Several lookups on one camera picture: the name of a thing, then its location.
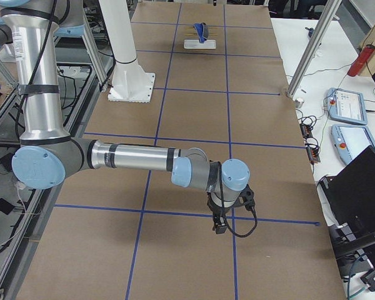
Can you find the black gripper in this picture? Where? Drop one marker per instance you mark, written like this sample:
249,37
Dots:
219,213

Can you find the blue microfiber towel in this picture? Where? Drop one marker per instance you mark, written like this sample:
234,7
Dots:
202,31

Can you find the white towel rack base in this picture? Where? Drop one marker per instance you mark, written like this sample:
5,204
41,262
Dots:
195,44

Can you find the front wooden rack bar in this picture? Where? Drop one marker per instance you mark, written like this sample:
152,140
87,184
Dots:
195,33

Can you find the black orange connector block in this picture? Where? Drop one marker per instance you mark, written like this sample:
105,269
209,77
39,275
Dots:
306,131

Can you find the black laptop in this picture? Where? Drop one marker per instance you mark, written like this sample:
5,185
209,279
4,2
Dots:
351,193

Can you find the small silver cylinder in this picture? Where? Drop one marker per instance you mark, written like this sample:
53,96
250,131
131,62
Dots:
298,102

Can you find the lower teach pendant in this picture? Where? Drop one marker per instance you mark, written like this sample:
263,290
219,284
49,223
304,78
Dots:
351,140

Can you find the teach pendant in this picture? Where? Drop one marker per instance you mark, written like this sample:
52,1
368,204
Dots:
346,106
351,140

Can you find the upper teach pendant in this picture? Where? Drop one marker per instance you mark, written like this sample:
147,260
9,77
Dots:
346,106

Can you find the red fire extinguisher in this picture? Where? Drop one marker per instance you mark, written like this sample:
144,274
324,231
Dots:
361,60

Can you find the black power adapter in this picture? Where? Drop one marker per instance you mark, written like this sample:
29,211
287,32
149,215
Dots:
6,207

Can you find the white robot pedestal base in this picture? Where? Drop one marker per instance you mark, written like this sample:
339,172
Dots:
130,82

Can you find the aluminium frame post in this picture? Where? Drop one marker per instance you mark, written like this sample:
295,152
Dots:
313,44

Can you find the aluminium frame rails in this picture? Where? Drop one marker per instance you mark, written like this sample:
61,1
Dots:
40,142

